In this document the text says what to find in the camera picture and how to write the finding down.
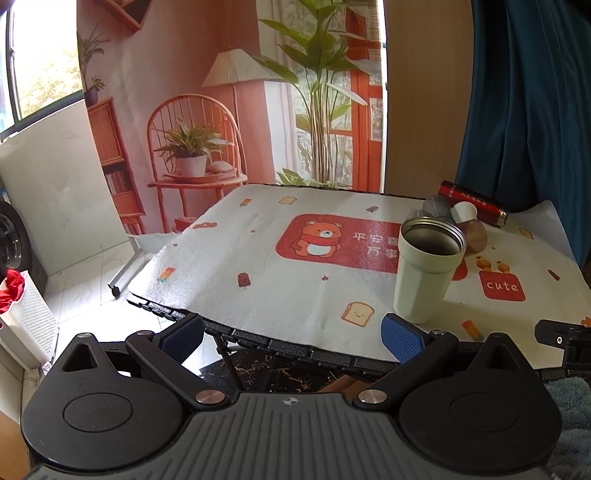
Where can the red cylindrical bottle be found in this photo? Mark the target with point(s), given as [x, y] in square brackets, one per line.
[475, 203]

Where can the black folding table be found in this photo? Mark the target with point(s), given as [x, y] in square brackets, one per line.
[286, 347]

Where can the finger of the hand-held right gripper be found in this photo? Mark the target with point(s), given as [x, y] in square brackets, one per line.
[577, 344]

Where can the brown metallic cup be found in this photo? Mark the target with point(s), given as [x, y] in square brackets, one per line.
[475, 237]

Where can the white board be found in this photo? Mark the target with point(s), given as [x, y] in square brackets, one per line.
[60, 175]

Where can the white perforated basket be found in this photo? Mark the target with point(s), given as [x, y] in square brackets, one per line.
[32, 318]

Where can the small white cup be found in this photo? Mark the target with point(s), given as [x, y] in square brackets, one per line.
[464, 212]

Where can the grey-blue fluffy rug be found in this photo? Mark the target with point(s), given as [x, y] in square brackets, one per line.
[572, 415]

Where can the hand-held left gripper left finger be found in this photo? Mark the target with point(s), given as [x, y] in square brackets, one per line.
[182, 339]

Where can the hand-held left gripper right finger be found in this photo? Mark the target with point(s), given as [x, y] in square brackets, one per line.
[400, 339]

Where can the pale green cup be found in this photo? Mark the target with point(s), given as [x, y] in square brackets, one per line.
[422, 286]

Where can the room scene wall poster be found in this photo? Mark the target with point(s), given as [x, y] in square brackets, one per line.
[184, 69]

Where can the bear printed table mat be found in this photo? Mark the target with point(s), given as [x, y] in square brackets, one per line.
[277, 286]

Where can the red cloth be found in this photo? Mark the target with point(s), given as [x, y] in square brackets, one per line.
[10, 286]

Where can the white wheeled stand leg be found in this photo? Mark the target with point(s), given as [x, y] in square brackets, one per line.
[127, 270]

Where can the window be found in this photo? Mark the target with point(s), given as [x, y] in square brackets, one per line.
[41, 55]

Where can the blue curtain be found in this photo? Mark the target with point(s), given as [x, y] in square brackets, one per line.
[531, 92]

